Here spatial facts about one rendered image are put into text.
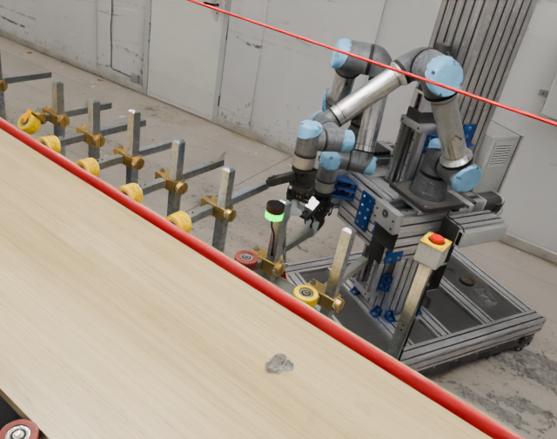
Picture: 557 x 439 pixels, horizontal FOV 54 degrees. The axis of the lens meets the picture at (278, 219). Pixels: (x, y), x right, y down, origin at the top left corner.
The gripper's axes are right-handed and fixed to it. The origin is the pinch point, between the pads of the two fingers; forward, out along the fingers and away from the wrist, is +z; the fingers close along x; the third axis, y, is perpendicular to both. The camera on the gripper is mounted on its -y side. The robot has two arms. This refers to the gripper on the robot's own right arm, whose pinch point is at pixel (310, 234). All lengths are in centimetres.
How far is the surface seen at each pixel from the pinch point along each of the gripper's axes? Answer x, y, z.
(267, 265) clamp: -3.9, -33.7, -3.1
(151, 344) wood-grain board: -9, -92, -8
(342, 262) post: -30.5, -32.9, -19.0
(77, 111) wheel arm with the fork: 123, -20, -13
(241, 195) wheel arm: 23.5, -18.0, -13.3
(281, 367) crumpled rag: -39, -73, -9
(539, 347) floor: -94, 132, 83
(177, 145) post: 45, -33, -30
